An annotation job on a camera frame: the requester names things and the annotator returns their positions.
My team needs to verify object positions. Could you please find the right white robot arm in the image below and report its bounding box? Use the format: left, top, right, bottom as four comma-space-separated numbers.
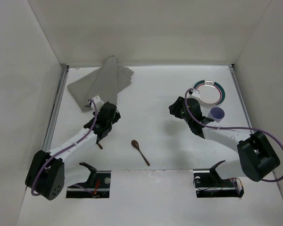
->
168, 97, 280, 182

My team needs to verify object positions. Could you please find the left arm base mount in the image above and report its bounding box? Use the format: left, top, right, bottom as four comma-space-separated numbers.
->
64, 162, 111, 199

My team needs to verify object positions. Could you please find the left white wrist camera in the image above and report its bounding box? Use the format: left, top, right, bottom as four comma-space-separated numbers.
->
84, 96, 104, 111

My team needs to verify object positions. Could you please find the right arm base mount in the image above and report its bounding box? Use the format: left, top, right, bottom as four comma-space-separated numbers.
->
192, 161, 244, 198

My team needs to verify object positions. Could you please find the white plate green rim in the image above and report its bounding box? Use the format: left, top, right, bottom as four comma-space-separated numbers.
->
193, 80, 225, 107

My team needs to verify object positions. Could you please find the aluminium table rail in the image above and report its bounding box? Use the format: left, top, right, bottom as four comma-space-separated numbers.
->
42, 64, 69, 151
228, 64, 252, 128

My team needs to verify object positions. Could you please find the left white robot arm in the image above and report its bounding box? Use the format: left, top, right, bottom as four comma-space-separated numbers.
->
25, 100, 121, 201

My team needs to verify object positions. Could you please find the purple plastic cup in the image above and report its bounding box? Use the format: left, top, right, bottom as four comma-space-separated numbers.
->
208, 107, 225, 123

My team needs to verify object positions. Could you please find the left aluminium table rail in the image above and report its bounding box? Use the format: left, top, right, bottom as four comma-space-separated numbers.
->
42, 64, 69, 151

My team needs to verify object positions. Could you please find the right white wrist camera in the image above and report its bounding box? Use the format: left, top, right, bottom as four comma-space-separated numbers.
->
188, 88, 200, 100

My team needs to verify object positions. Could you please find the grey cloth placemat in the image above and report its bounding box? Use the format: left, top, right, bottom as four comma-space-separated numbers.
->
67, 56, 134, 112

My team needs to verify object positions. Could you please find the brown wooden spoon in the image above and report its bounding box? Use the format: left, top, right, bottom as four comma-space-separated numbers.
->
131, 140, 150, 166

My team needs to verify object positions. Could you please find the right aluminium table rail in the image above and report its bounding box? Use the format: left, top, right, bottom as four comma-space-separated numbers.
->
228, 64, 252, 128

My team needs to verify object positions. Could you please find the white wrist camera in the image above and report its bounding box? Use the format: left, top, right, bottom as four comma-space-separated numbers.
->
188, 88, 200, 100
84, 96, 104, 111

